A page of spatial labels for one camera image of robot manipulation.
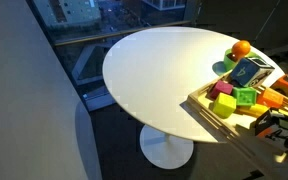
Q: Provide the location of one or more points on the window railing bar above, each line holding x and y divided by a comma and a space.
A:
117, 33

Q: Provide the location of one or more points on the wooden tray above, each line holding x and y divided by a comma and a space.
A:
199, 100

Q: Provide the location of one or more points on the white table pedestal base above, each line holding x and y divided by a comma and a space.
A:
165, 150

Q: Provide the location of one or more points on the green plastic bowl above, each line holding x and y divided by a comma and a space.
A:
229, 64

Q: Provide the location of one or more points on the black checkered soft cube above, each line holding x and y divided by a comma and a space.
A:
280, 130

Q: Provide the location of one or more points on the dark plum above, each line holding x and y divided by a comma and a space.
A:
232, 57

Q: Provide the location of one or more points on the green foam block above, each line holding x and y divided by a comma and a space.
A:
245, 96

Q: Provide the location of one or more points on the black soft cube blue faces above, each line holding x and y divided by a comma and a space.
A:
249, 71

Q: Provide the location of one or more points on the orange fruit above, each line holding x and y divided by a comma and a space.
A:
241, 48

